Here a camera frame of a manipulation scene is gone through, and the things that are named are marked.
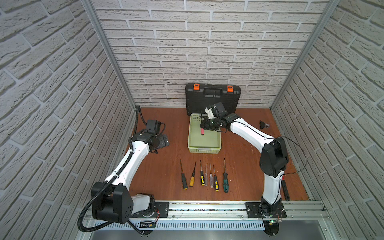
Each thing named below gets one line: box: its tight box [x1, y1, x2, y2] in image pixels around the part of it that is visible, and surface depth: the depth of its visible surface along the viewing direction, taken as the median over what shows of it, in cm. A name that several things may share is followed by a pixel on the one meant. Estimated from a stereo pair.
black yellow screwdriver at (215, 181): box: [213, 164, 219, 192], surface depth 82 cm
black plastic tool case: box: [185, 83, 242, 116], surface depth 97 cm
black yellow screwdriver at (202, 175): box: [200, 160, 205, 186], surface depth 84 cm
